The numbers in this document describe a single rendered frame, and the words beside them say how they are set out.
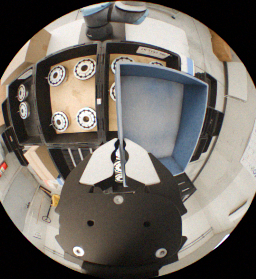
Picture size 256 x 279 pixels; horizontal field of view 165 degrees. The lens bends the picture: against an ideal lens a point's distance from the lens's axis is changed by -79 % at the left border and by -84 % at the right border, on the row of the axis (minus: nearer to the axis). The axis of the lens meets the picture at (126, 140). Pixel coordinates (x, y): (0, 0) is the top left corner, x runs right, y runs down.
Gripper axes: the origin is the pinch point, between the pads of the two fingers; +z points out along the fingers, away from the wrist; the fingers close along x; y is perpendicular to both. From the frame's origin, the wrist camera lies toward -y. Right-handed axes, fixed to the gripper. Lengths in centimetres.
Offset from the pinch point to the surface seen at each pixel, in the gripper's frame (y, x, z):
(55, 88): -13.5, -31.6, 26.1
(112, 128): 9.7, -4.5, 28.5
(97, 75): -13.1, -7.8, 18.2
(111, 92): -7.3, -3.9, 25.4
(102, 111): -0.9, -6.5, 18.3
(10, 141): 22, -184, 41
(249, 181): 96, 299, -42
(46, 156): 30, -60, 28
